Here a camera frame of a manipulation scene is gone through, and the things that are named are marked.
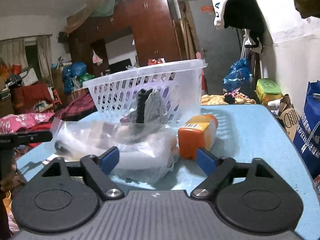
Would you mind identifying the clear plastic zip bag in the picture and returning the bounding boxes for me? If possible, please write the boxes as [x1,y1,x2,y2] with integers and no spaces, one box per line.
[49,117,180,184]

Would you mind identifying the pink floral bedding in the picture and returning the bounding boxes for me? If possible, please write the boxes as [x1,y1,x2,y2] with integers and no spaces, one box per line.
[0,113,54,134]

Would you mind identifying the orange and white bottle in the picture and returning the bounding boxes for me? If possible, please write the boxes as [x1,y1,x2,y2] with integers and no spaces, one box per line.
[177,114,218,159]

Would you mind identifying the grey and black socks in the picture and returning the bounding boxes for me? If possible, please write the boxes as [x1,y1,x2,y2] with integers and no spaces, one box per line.
[120,89,168,133]

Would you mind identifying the brown paper bag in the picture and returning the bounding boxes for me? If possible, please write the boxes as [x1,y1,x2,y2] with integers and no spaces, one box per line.
[278,94,300,141]

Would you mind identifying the green lidded yellow box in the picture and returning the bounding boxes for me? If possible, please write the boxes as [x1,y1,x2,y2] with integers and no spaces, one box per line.
[256,79,283,105]

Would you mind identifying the white plastic laundry basket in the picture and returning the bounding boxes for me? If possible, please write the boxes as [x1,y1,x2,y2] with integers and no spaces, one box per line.
[83,59,207,127]

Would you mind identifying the blue shopping bag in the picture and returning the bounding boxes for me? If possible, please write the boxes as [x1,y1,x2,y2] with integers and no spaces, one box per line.
[293,81,320,178]

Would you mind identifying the blue plastic garbage bag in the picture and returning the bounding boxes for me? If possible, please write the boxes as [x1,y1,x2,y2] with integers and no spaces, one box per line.
[223,57,251,92]

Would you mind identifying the grey metal door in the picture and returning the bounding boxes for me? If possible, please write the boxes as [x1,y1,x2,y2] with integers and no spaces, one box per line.
[188,0,244,94]

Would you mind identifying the dark red wooden wardrobe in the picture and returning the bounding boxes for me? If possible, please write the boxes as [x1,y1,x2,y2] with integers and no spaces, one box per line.
[68,0,185,76]

